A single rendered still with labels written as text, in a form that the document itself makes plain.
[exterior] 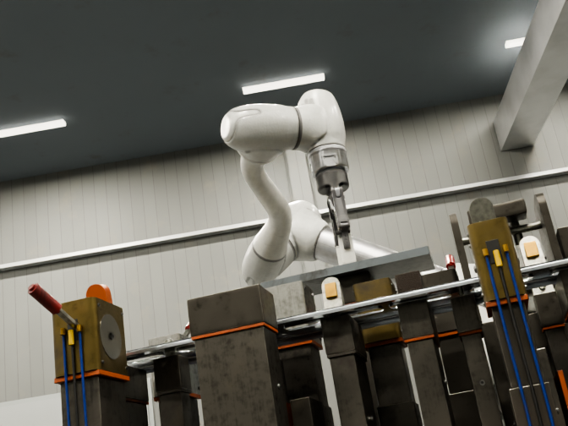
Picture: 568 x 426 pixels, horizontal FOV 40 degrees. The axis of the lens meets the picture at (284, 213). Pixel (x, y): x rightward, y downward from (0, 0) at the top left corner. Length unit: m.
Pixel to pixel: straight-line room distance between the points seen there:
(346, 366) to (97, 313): 0.41
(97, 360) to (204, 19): 9.08
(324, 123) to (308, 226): 0.55
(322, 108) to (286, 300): 0.51
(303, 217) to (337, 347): 1.05
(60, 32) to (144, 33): 1.02
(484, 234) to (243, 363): 0.40
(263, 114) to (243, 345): 0.71
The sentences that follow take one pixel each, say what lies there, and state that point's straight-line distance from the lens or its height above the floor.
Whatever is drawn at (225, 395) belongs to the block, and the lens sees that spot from 1.20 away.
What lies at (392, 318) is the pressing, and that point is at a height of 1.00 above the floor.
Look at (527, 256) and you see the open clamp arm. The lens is 1.51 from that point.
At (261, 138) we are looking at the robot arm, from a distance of 1.77.
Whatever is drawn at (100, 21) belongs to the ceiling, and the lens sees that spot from 10.10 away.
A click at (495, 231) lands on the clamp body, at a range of 1.16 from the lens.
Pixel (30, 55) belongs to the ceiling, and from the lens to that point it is 10.71.
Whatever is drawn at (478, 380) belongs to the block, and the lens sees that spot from 1.33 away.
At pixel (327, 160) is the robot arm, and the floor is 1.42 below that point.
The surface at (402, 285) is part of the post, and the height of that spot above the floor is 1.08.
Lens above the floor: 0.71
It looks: 20 degrees up
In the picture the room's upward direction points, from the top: 9 degrees counter-clockwise
